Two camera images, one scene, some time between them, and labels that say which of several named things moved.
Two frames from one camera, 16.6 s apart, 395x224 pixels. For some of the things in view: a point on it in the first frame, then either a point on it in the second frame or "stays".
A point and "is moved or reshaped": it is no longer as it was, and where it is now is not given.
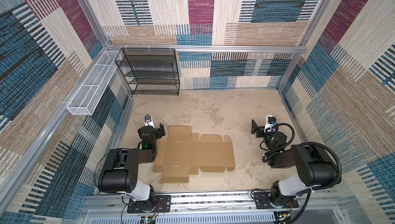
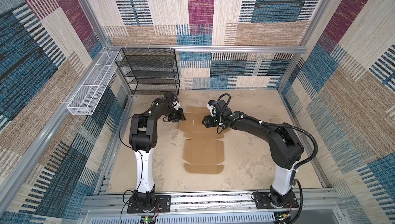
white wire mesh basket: x=85 y=100 stays
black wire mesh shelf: x=149 y=71 stays
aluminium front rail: x=202 y=202 stays
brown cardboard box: x=183 y=152 is moved or reshaped
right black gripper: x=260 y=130 -> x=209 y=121
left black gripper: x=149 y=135 -> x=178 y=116
